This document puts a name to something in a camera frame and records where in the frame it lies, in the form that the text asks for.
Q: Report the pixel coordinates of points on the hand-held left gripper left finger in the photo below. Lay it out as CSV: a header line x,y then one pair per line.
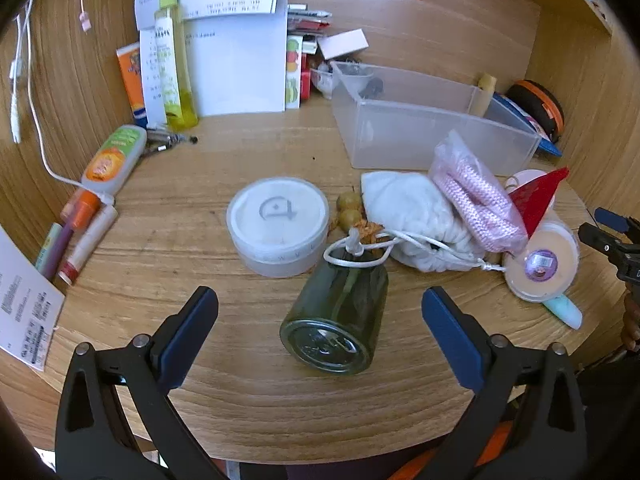
x,y
195,330

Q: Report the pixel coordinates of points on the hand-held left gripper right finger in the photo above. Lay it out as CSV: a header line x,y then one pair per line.
x,y
450,335

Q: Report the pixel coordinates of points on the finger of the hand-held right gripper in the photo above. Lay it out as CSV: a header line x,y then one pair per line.
x,y
602,242
610,218

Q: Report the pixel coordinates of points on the pale teal soft item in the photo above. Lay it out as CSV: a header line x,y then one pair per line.
x,y
565,312

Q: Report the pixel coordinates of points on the green glass jar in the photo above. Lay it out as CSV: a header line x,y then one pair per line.
x,y
332,325

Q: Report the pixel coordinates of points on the round white lidded container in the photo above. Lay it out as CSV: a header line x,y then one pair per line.
x,y
277,225

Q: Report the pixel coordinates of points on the pink knit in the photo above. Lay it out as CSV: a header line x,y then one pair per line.
x,y
475,195

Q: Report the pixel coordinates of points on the clear plastic storage box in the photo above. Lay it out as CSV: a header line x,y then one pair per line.
x,y
415,125

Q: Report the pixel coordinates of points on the wooden desktop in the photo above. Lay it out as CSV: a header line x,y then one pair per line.
x,y
210,410

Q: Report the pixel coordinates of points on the person's right hand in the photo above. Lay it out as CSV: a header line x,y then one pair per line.
x,y
632,322

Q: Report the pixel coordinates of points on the red fabric pouch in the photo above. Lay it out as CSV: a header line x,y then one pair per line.
x,y
537,195

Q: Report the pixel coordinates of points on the black and orange case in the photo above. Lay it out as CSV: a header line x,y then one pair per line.
x,y
542,105

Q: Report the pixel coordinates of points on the white and red stick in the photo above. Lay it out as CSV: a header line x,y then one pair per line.
x,y
87,245

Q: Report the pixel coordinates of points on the green and purple marker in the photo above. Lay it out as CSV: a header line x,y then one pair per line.
x,y
50,252

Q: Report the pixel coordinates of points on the orange capped stick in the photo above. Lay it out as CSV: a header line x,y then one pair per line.
x,y
80,210

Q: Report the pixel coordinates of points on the printed white receipt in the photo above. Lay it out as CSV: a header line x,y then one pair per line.
x,y
25,310

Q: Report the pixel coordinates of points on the orange and green tube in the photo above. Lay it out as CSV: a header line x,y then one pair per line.
x,y
112,157

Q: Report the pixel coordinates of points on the metal key clip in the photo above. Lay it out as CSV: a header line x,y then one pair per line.
x,y
162,140

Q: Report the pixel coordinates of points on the orange carton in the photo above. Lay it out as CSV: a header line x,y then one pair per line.
x,y
131,80

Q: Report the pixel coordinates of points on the yellow spray bottle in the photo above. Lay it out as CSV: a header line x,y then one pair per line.
x,y
172,70

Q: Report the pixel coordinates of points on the fruit print box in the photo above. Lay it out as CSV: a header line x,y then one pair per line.
x,y
294,75

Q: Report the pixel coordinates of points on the white paper sheets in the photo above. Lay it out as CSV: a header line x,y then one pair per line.
x,y
240,50

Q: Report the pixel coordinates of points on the small white box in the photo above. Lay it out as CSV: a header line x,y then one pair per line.
x,y
342,44

